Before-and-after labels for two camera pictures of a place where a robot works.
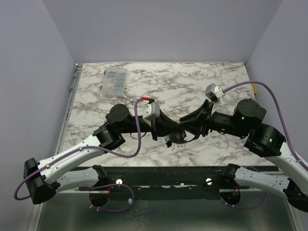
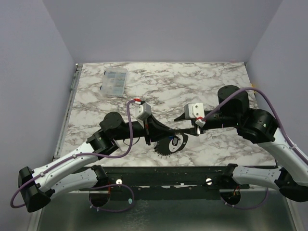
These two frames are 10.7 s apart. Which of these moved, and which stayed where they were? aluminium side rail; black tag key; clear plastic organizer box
Moved: black tag key
Stayed: aluminium side rail; clear plastic organizer box
